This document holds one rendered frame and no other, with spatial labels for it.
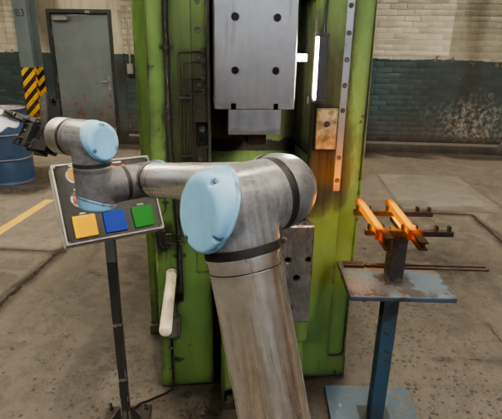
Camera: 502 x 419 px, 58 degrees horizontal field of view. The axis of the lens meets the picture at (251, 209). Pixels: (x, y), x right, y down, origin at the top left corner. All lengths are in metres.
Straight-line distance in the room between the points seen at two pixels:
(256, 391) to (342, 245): 1.52
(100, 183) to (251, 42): 0.85
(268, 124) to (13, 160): 4.64
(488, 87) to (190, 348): 6.89
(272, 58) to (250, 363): 1.27
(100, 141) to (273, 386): 0.68
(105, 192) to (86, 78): 7.26
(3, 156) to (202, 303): 4.28
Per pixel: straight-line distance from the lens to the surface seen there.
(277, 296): 0.66
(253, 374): 0.68
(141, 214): 1.67
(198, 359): 2.35
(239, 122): 1.75
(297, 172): 0.69
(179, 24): 1.87
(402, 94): 7.89
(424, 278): 1.98
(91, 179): 1.13
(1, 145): 6.05
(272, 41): 1.74
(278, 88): 1.75
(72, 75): 8.45
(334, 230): 2.10
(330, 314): 2.31
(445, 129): 8.16
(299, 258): 1.89
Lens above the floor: 1.58
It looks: 19 degrees down
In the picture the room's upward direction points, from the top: 1 degrees clockwise
